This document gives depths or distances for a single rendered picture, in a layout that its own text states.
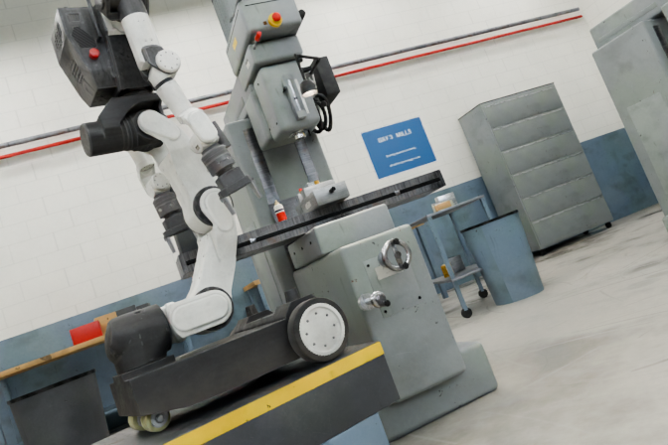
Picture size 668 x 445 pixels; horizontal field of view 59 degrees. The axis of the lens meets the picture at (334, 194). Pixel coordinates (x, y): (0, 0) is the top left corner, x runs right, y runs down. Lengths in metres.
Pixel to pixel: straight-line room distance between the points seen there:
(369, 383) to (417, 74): 6.64
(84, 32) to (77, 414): 2.21
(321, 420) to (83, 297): 5.16
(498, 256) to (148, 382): 3.25
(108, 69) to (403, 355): 1.43
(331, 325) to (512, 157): 5.89
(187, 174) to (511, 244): 3.02
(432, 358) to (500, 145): 5.47
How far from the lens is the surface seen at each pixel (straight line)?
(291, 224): 2.50
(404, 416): 2.36
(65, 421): 3.69
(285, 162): 3.08
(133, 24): 2.05
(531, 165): 7.73
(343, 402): 1.86
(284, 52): 2.75
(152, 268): 6.76
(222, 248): 2.04
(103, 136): 2.07
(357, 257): 2.23
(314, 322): 1.90
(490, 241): 4.58
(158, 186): 2.28
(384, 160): 7.57
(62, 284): 6.80
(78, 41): 2.16
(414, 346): 2.29
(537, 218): 7.59
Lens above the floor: 0.64
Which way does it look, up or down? 7 degrees up
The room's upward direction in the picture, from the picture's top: 21 degrees counter-clockwise
